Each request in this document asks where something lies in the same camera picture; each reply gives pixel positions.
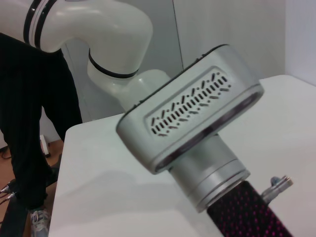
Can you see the silver plug on left gripper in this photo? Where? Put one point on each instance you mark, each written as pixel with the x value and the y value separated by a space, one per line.
pixel 277 187

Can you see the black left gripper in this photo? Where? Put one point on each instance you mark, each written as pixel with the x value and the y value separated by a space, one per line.
pixel 247 214

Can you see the grey sneaker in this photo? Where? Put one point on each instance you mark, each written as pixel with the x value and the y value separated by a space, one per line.
pixel 40 223

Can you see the white power strip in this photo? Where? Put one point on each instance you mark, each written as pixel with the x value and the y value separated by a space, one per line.
pixel 45 146

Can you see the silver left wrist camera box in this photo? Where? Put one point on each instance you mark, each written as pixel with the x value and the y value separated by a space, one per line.
pixel 192 111

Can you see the person in black trousers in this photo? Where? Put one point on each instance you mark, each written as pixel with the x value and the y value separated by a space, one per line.
pixel 32 111

